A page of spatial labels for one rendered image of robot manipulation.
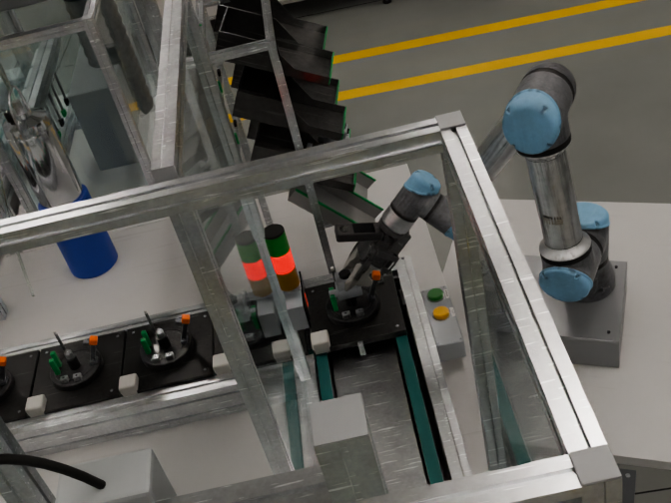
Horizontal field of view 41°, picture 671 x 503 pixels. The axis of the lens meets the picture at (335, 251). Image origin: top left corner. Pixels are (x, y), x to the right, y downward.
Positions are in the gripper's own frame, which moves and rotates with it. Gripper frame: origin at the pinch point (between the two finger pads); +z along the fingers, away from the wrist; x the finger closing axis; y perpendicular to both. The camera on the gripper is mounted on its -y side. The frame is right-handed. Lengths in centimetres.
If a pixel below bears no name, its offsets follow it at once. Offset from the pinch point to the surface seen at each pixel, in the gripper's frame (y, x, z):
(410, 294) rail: 19.4, 1.1, -2.1
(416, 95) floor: 111, 263, 44
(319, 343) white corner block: -1.4, -11.9, 12.8
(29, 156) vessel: -77, 53, 35
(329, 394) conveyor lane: 1.5, -25.5, 15.7
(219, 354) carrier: -20.5, -8.0, 29.8
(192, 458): -20, -28, 47
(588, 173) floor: 157, 159, 3
